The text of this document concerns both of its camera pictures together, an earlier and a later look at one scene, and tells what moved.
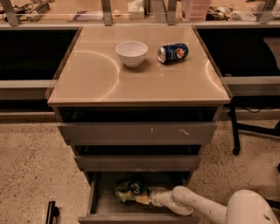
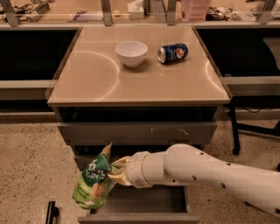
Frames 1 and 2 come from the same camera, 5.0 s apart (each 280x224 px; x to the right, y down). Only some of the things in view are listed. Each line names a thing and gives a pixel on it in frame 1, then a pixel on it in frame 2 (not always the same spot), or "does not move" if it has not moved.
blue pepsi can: [172, 52] does not move
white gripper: [157, 197] → [135, 169]
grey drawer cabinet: [139, 105] does not move
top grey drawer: [138, 133] does not move
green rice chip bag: [127, 191] → [94, 183]
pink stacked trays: [195, 10] does not move
